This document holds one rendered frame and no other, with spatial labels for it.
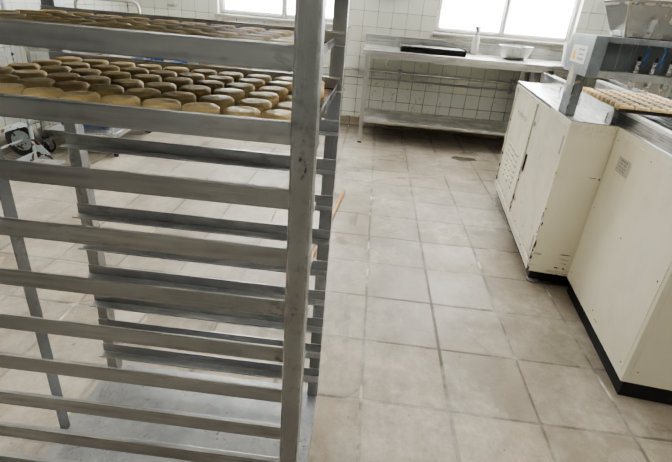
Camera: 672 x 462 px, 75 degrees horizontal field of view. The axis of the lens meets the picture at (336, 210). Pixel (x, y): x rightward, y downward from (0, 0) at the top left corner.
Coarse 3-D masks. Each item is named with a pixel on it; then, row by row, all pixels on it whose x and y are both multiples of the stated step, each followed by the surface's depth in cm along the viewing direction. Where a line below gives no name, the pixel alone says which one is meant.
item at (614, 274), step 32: (608, 160) 190; (640, 160) 163; (608, 192) 185; (640, 192) 160; (608, 224) 181; (640, 224) 157; (576, 256) 207; (608, 256) 176; (640, 256) 153; (576, 288) 202; (608, 288) 172; (640, 288) 150; (608, 320) 169; (640, 320) 148; (608, 352) 165; (640, 352) 148; (640, 384) 153
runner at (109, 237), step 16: (0, 224) 64; (16, 224) 64; (32, 224) 64; (48, 224) 63; (64, 224) 63; (64, 240) 64; (80, 240) 64; (96, 240) 64; (112, 240) 64; (128, 240) 63; (144, 240) 63; (160, 240) 63; (176, 240) 63; (192, 240) 62; (208, 240) 62; (208, 256) 63; (224, 256) 63; (240, 256) 63; (256, 256) 63; (272, 256) 62
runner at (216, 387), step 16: (16, 368) 76; (32, 368) 76; (48, 368) 75; (64, 368) 75; (80, 368) 75; (96, 368) 74; (112, 368) 74; (144, 384) 75; (160, 384) 75; (176, 384) 74; (192, 384) 74; (208, 384) 74; (224, 384) 73; (240, 384) 73; (272, 400) 74
